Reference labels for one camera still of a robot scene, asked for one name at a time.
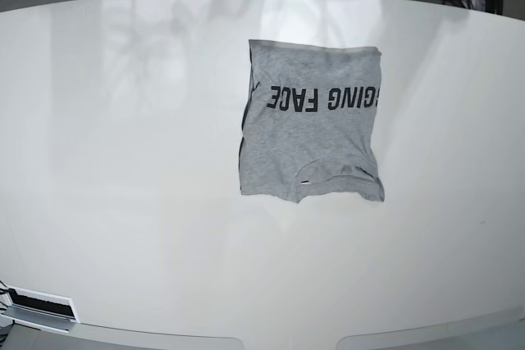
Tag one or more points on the grey t-shirt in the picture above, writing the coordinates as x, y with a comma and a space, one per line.
308, 122

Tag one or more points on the white cable slot panel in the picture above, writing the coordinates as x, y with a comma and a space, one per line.
42, 311

